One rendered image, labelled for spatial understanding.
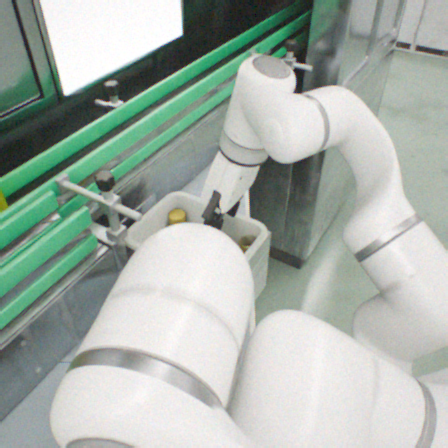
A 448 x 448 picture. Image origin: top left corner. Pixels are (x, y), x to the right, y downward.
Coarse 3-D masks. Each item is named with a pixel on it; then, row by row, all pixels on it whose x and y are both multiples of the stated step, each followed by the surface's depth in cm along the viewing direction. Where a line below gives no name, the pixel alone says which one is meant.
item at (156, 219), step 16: (176, 192) 87; (160, 208) 84; (176, 208) 89; (192, 208) 87; (144, 224) 82; (160, 224) 86; (224, 224) 85; (240, 224) 82; (256, 224) 81; (128, 240) 77; (144, 240) 83; (256, 240) 77
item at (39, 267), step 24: (72, 216) 63; (48, 240) 60; (72, 240) 65; (96, 240) 69; (24, 264) 58; (48, 264) 62; (72, 264) 66; (0, 288) 56; (24, 288) 60; (48, 288) 63; (0, 312) 57
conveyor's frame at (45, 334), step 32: (192, 128) 98; (160, 160) 90; (192, 160) 101; (128, 192) 85; (160, 192) 95; (96, 256) 69; (64, 288) 64; (96, 288) 71; (32, 320) 60; (64, 320) 66; (0, 352) 57; (32, 352) 63; (64, 352) 69; (0, 384) 59; (32, 384) 65; (0, 416) 62
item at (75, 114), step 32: (192, 0) 114; (224, 0) 126; (256, 0) 141; (288, 0) 162; (192, 32) 118; (224, 32) 132; (160, 64) 112; (96, 96) 98; (128, 96) 107; (32, 128) 86; (64, 128) 93; (0, 160) 83
